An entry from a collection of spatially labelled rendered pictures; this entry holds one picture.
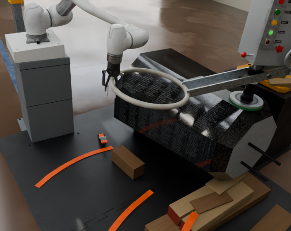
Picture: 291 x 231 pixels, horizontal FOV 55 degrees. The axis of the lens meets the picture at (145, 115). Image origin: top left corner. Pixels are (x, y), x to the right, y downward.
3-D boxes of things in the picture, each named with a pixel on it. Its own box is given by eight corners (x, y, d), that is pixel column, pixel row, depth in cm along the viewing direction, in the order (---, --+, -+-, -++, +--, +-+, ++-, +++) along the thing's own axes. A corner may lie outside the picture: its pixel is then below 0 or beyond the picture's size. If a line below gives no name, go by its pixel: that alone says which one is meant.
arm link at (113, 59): (121, 56, 155) (120, 66, 158) (124, 51, 163) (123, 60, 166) (105, 53, 155) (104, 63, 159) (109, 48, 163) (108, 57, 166)
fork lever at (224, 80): (283, 62, 182) (284, 55, 179) (301, 75, 166) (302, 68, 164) (181, 85, 182) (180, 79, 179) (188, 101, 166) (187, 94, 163)
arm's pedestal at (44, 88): (27, 148, 252) (12, 66, 208) (17, 119, 286) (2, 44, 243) (81, 134, 275) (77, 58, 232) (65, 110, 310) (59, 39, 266)
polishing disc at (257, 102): (244, 90, 195) (245, 88, 195) (269, 104, 181) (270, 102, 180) (222, 95, 185) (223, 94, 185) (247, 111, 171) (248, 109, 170)
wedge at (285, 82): (291, 83, 234) (293, 78, 231) (295, 88, 225) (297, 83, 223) (267, 79, 235) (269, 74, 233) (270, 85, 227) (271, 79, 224)
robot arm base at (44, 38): (26, 45, 219) (24, 38, 216) (25, 35, 235) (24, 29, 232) (50, 44, 224) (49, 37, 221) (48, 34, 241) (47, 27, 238)
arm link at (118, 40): (114, 56, 153) (131, 53, 161) (116, 28, 145) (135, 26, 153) (102, 50, 159) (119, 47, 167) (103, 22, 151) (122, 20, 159)
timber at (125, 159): (111, 160, 247) (111, 149, 240) (121, 154, 254) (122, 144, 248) (132, 180, 229) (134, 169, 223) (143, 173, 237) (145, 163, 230)
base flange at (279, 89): (263, 62, 282) (265, 57, 279) (311, 81, 251) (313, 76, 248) (233, 71, 255) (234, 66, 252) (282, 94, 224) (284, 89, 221)
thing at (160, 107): (178, 75, 194) (179, 71, 192) (199, 114, 154) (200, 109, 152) (108, 67, 183) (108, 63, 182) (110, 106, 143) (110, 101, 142)
